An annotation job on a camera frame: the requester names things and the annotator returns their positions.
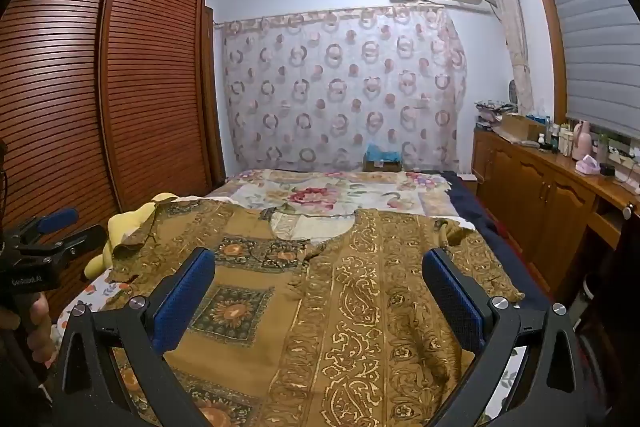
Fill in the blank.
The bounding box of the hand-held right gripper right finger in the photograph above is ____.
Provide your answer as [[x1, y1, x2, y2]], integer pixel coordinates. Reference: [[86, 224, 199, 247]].
[[421, 248, 586, 427]]

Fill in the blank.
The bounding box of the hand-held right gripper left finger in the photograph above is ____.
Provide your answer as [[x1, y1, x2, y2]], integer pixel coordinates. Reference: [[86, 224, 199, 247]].
[[52, 247, 217, 427]]

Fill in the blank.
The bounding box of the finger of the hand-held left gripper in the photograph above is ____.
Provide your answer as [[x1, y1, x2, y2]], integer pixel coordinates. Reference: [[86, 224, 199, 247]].
[[17, 208, 80, 239], [30, 224, 108, 269]]

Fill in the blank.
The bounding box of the brown gold patterned shirt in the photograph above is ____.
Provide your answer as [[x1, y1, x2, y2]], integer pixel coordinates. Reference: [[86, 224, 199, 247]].
[[107, 197, 526, 427]]

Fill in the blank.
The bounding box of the person's left hand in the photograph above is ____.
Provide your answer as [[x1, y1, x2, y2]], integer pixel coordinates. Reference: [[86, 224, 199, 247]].
[[0, 292, 53, 365]]

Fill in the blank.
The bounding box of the yellow plush toy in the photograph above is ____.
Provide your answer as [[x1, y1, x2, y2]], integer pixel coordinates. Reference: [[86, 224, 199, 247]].
[[82, 193, 178, 280]]

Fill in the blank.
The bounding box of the navy blue blanket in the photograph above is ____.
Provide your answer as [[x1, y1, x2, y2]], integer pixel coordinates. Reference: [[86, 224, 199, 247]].
[[442, 171, 556, 308]]

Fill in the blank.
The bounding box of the wooden sideboard cabinet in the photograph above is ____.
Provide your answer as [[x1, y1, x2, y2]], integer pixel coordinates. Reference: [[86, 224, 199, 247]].
[[472, 127, 640, 303]]

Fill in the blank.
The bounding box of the dark chair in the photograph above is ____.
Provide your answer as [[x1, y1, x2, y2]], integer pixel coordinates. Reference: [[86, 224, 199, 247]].
[[575, 197, 640, 427]]

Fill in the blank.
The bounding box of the floral quilt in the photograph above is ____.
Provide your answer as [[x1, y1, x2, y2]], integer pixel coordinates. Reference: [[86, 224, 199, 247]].
[[202, 169, 473, 240]]

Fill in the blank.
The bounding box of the brown slatted wardrobe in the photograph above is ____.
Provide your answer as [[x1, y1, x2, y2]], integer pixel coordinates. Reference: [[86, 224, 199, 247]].
[[0, 0, 226, 323]]

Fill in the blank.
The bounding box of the cardboard box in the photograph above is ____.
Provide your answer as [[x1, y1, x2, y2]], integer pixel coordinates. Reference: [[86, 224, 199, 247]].
[[492, 113, 546, 142]]

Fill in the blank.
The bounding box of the stack of folded cloths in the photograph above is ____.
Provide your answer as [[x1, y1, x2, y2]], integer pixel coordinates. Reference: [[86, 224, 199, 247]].
[[475, 99, 516, 130]]

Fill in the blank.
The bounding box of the pink bottle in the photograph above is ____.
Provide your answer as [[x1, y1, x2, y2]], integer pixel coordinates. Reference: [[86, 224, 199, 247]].
[[572, 120, 593, 161]]

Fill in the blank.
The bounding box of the beige tied window curtain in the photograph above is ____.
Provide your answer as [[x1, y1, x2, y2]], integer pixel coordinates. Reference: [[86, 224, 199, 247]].
[[484, 0, 536, 108]]

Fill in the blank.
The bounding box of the sheer ring patterned curtain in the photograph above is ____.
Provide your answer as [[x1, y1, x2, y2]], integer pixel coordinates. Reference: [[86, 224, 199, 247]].
[[215, 4, 468, 174]]

